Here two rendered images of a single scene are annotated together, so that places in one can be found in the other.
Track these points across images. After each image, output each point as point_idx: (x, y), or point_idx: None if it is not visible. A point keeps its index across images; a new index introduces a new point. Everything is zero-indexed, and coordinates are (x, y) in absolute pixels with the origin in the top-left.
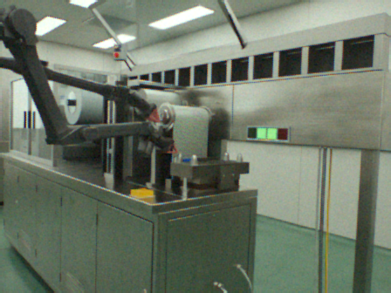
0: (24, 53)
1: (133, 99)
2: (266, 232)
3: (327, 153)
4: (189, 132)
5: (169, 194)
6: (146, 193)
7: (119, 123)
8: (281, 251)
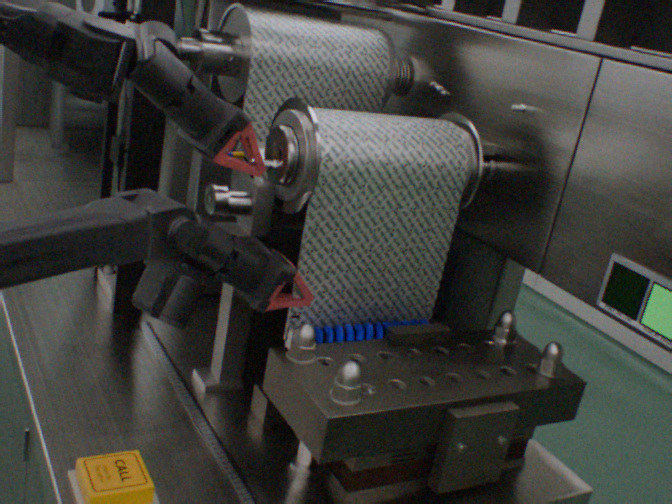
0: None
1: (149, 87)
2: (619, 406)
3: None
4: (375, 230)
5: (223, 500)
6: (120, 497)
7: (13, 228)
8: (644, 491)
